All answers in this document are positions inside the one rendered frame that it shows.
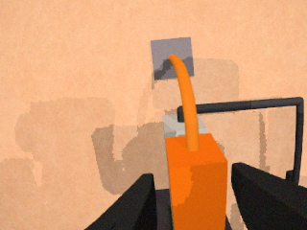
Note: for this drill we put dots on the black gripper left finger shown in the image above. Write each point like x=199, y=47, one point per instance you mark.
x=136, y=209

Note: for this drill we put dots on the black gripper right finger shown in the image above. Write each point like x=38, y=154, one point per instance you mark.
x=268, y=202

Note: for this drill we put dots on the orange power plug with cord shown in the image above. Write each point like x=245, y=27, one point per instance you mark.
x=197, y=168

